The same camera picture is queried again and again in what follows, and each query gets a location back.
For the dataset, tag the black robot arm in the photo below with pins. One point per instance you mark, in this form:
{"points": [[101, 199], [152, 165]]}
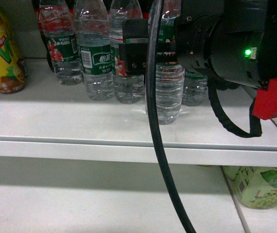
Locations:
{"points": [[233, 40]]}

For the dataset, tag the red camera mount block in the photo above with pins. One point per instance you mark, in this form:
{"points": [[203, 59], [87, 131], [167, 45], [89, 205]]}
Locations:
{"points": [[265, 104]]}

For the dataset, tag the right rear water bottle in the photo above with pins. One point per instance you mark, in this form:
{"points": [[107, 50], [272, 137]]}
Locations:
{"points": [[194, 88]]}

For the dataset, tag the far-left water bottle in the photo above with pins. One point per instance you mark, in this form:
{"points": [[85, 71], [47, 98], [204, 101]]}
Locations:
{"points": [[58, 28]]}

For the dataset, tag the middle water bottle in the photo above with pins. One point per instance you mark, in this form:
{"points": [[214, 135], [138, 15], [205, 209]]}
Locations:
{"points": [[128, 89]]}

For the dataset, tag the barcode-side water bottle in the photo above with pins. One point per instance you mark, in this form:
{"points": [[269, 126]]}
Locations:
{"points": [[92, 33]]}

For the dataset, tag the yellow lemon tea bottle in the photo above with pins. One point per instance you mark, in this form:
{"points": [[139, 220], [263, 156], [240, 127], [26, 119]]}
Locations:
{"points": [[12, 64]]}

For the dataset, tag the green-label water bottle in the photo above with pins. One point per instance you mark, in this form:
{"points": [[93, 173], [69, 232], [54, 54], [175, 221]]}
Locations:
{"points": [[169, 75]]}

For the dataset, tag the green grape drink bottle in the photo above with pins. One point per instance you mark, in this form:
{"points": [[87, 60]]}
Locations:
{"points": [[256, 187]]}

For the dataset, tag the white metal shelf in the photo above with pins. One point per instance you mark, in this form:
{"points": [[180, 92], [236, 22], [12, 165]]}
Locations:
{"points": [[50, 120]]}

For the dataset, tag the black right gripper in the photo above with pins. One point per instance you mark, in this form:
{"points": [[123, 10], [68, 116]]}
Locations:
{"points": [[185, 36]]}

